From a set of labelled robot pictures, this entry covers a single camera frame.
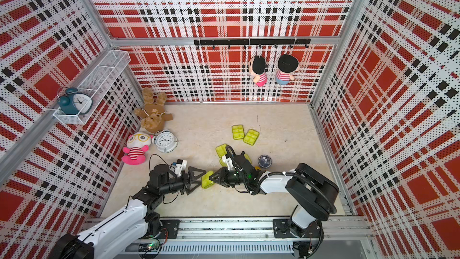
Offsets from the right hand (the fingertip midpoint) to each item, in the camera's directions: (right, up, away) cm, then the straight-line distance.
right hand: (213, 179), depth 79 cm
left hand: (-3, 0, +1) cm, 4 cm away
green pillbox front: (-4, -1, +1) cm, 4 cm away
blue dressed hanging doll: (+37, +56, +14) cm, 68 cm away
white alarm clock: (-30, +15, +20) cm, 39 cm away
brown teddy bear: (-39, +30, +25) cm, 55 cm away
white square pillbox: (+15, +12, -11) cm, 22 cm away
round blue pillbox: (+25, +5, +14) cm, 29 cm away
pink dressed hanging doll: (+21, +56, +19) cm, 63 cm away
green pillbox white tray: (+19, +17, +24) cm, 35 cm away
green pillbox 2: (+3, +4, +14) cm, 15 cm away
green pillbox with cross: (+1, +10, +19) cm, 21 cm away
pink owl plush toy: (-43, +14, +16) cm, 48 cm away
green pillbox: (+11, +20, +26) cm, 34 cm away
